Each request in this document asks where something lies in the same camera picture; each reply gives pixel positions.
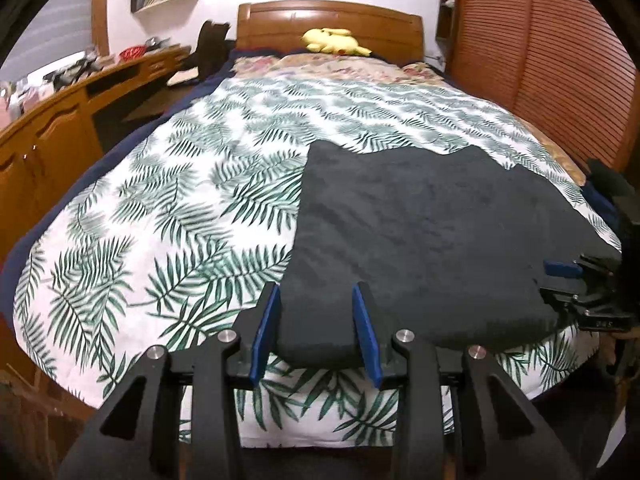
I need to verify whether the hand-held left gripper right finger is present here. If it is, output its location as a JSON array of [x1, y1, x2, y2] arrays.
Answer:
[[351, 281, 583, 480]]

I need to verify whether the navy bed sheet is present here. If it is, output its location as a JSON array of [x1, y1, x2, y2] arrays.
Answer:
[[0, 54, 237, 323]]

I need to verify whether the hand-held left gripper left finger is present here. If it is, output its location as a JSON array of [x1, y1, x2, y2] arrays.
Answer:
[[60, 281, 282, 480]]

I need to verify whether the grey window blind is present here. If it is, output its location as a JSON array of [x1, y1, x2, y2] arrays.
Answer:
[[0, 0, 98, 82]]

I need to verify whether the black jacket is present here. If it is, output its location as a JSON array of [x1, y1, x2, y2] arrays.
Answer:
[[275, 140, 623, 371]]

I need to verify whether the wooden louvered wardrobe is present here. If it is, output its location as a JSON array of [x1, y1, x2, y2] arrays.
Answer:
[[445, 0, 640, 172]]

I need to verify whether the wooden desk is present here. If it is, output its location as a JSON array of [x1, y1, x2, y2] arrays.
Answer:
[[0, 45, 193, 273]]

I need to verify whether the wooden headboard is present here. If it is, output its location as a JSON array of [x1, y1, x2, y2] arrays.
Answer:
[[236, 1, 425, 67]]

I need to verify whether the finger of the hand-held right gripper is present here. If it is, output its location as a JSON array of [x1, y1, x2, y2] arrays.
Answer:
[[540, 287, 603, 317], [544, 256, 618, 278]]

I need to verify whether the brown bed mat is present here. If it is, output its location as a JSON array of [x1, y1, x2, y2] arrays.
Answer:
[[520, 115, 590, 187]]

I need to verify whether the wooden open shelf unit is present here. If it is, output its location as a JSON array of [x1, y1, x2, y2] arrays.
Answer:
[[436, 0, 459, 43]]

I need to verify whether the pink box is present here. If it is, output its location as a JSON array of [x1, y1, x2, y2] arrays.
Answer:
[[0, 85, 37, 132]]

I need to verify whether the leaf print blanket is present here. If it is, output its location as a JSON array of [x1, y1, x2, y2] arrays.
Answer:
[[12, 72, 623, 448]]

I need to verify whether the dark brown chair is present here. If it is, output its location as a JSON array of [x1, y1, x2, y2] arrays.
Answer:
[[167, 20, 231, 86]]

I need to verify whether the floral pillow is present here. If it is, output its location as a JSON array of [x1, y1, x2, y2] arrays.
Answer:
[[232, 54, 402, 79], [400, 61, 447, 82]]

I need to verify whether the yellow plush toy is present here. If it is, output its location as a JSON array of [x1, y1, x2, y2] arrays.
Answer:
[[301, 27, 373, 57]]

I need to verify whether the black desk device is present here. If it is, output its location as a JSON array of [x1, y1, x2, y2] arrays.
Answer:
[[45, 55, 102, 87]]

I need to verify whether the wooden window frame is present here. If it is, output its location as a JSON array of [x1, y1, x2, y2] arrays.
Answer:
[[92, 0, 112, 57]]

